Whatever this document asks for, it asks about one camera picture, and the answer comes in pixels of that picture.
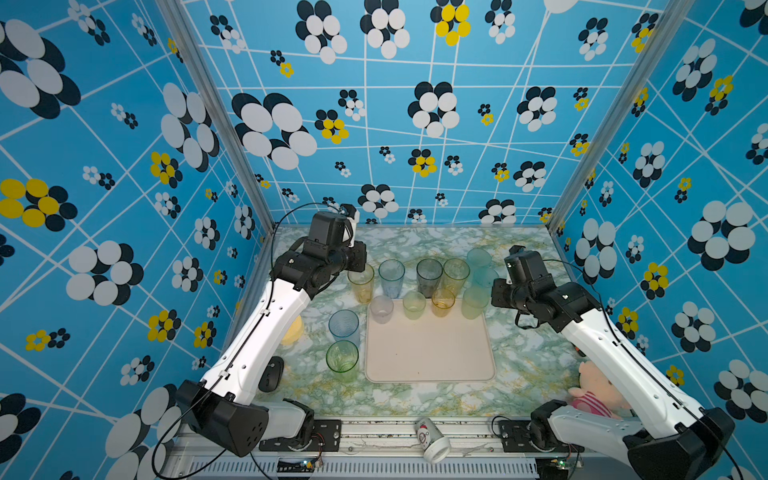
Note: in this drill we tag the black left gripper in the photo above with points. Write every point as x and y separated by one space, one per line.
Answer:
359 256

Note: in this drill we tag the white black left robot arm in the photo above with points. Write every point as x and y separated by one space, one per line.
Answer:
220 406

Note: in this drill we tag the pale green textured glass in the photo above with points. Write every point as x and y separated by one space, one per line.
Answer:
474 301

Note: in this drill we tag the teal textured glass front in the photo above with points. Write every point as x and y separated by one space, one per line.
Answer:
484 278

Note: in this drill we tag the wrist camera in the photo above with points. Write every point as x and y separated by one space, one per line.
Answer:
351 220
516 249

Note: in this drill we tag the green clear glass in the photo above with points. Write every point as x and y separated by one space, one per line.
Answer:
342 358

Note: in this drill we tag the pink plush doll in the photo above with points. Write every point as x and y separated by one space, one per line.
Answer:
596 394

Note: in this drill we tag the clear textured glass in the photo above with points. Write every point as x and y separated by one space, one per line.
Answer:
381 309

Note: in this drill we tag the tall grey glass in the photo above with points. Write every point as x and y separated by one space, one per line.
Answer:
429 272

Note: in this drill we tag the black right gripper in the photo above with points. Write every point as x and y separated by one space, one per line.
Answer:
496 296

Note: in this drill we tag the pink rectangular tray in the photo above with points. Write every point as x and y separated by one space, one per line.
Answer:
431 349

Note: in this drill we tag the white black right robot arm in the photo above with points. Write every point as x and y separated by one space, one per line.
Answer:
671 436

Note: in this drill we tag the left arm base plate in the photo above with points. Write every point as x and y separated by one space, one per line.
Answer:
325 437

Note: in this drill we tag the green circuit board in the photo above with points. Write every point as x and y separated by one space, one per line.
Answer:
552 469
306 466

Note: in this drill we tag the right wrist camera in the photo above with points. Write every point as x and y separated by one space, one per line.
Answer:
516 249

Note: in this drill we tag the tall olive yellow glass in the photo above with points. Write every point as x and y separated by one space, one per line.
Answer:
455 274

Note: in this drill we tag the green circuit board left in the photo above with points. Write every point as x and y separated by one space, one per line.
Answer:
306 466

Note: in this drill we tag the black computer mouse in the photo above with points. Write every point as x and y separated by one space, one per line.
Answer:
272 375

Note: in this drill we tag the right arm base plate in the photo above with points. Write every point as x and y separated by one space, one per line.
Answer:
515 437

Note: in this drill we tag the light blue short glass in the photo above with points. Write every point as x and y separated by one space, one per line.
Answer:
345 325

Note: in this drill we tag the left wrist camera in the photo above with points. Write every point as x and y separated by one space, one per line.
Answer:
351 220

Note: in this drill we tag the green circuit board right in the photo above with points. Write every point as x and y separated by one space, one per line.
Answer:
552 469

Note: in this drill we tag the yellow round sponge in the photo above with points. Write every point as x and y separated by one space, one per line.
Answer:
294 333

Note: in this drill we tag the light green textured glass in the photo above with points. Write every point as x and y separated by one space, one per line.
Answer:
414 304

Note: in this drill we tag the tall blue glass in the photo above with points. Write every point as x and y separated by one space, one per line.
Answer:
392 273

